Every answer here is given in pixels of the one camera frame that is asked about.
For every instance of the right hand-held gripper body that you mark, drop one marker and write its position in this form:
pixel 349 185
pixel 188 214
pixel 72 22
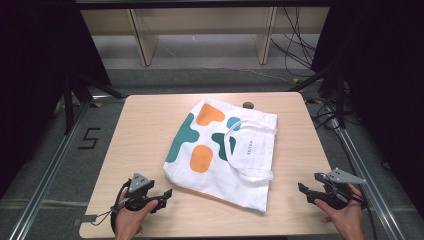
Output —
pixel 343 176

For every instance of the person's right hand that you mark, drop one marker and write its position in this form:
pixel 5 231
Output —
pixel 346 221

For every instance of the person's left hand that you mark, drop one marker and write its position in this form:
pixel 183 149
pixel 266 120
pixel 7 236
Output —
pixel 128 223

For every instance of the dark round table grommet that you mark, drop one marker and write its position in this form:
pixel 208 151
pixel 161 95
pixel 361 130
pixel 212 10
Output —
pixel 248 105

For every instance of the yellow tape piece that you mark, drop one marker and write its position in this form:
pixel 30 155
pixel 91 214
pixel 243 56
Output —
pixel 296 80
pixel 97 104

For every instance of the black curtain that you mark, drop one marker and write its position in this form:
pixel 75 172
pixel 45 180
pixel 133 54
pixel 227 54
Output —
pixel 386 83
pixel 40 83

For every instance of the metal floor rail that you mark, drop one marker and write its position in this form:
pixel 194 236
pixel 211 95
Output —
pixel 366 173
pixel 43 181

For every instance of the black tripod stand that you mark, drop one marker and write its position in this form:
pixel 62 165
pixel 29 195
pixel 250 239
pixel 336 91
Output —
pixel 69 106
pixel 340 100

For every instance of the light wooden bench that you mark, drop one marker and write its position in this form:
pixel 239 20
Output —
pixel 146 46

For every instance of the grey tape strip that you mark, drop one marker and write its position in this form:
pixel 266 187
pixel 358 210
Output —
pixel 85 220

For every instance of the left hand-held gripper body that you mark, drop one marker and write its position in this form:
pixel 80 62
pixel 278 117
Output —
pixel 138 182

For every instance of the white tote bag coloured shapes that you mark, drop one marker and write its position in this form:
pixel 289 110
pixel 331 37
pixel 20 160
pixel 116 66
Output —
pixel 253 160

